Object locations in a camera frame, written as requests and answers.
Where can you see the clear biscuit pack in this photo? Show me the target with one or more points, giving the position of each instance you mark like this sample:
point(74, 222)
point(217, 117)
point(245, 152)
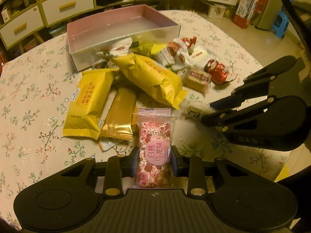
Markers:
point(197, 80)

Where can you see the floral tablecloth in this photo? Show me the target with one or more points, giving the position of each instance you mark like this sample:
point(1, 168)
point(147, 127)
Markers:
point(36, 91)

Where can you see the red cardboard box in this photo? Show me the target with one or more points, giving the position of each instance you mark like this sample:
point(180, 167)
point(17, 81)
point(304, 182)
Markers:
point(246, 10)

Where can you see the yellow green snack packet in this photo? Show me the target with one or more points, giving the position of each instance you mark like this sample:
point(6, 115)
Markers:
point(149, 49)

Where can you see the blue plastic stool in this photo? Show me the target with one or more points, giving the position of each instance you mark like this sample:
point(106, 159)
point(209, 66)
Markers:
point(280, 24)

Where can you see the white red-print snack pack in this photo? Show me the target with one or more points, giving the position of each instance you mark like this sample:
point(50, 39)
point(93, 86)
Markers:
point(200, 56)

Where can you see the pink floral candy packet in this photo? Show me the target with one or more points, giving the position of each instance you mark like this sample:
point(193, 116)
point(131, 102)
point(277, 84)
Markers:
point(156, 127)

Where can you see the large yellow snack bag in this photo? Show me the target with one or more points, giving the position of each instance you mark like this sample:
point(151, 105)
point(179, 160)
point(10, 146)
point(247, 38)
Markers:
point(159, 83)

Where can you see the pink silver cardboard box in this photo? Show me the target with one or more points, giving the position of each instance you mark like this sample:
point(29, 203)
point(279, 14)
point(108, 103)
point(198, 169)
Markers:
point(90, 36)

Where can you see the white orange snack packet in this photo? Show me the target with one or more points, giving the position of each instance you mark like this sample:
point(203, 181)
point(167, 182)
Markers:
point(107, 143)

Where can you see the red foil candy wrapper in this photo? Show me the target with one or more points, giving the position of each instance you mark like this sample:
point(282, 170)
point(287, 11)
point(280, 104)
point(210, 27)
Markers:
point(220, 73)

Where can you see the white walnut snack bag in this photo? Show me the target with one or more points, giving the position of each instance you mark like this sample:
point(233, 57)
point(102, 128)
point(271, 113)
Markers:
point(116, 50)
point(177, 54)

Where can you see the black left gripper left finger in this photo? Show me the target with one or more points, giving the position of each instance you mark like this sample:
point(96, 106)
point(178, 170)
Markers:
point(119, 167)

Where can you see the gold foil snack bar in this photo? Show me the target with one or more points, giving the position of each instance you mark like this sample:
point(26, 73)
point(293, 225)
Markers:
point(118, 122)

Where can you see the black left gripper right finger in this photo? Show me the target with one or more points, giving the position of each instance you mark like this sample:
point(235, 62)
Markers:
point(192, 168)

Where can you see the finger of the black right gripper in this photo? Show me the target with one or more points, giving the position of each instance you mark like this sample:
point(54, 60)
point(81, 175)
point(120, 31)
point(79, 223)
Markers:
point(272, 116)
point(256, 84)

